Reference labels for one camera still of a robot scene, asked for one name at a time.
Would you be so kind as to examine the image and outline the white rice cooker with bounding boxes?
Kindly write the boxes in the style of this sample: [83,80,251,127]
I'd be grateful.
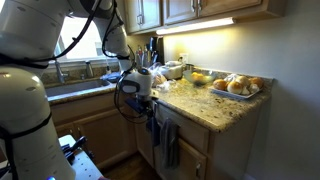
[158,60,185,81]

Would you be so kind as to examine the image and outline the under cabinet light bar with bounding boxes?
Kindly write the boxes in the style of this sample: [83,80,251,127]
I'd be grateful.
[155,16,237,37]

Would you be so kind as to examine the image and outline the kitchen window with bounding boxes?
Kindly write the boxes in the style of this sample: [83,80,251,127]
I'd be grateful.
[54,14,116,63]

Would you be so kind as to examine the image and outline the kitchen sink basin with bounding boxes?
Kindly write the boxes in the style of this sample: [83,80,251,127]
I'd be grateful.
[44,79,112,98]

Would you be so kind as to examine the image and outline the chrome kitchen faucet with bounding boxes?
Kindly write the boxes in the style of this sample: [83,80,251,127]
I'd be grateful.
[53,58,70,85]

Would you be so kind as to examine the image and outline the black knife block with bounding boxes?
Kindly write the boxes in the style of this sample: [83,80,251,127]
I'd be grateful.
[147,35,165,66]

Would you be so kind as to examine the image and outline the glass fruit bowl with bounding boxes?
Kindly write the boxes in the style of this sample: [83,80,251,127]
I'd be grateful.
[182,68,218,87]

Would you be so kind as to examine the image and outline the white rectangular tray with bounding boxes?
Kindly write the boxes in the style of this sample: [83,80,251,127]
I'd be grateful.
[207,84,265,101]

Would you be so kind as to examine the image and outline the crumpled empty plastic bag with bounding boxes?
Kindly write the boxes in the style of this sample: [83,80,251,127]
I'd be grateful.
[155,79,179,93]

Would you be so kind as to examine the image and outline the white wall outlet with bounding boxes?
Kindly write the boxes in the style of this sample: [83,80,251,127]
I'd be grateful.
[179,52,190,65]

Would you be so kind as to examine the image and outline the narrow wooden base cabinet door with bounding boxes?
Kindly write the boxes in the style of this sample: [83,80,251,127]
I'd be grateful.
[133,116,155,168]

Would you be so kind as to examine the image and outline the wide wooden drawer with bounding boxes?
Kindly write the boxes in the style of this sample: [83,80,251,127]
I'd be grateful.
[153,99,211,155]

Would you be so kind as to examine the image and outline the wide wooden wall cabinet door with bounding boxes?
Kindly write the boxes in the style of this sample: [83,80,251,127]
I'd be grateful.
[198,0,263,18]

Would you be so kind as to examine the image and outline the white perforated table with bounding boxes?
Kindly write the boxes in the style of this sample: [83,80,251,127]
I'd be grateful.
[58,134,105,180]

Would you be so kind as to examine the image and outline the clear plastic bag with bread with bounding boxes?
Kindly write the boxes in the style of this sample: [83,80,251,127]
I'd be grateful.
[150,62,168,89]

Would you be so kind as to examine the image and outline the yellow lemon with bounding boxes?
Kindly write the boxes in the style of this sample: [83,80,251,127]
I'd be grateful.
[190,71,205,84]

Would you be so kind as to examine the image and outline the metal soap dispenser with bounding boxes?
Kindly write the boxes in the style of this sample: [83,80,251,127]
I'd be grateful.
[84,59,95,80]

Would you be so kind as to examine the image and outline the crumpled blue dish cloth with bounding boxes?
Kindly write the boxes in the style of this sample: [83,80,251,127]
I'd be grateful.
[99,71,124,84]

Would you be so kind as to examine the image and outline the large wooden base cabinet door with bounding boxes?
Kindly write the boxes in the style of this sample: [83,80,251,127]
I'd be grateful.
[72,107,138,169]

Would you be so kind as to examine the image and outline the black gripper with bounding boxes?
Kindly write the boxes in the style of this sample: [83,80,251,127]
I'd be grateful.
[137,95,160,124]

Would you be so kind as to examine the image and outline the golden bread roll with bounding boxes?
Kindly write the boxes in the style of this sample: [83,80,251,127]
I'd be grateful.
[226,80,244,96]
[249,76,265,90]
[235,75,252,88]
[212,78,229,92]

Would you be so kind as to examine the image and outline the black tools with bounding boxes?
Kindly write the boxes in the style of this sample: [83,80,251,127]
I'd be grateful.
[60,135,88,165]

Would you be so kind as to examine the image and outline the gray hanging towel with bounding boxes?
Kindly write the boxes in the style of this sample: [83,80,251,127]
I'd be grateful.
[160,118,181,170]

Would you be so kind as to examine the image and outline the blue towel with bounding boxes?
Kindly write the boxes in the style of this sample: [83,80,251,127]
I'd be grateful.
[145,115,162,148]

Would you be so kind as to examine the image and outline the white dish brush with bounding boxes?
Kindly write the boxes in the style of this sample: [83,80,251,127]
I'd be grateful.
[104,56,112,75]

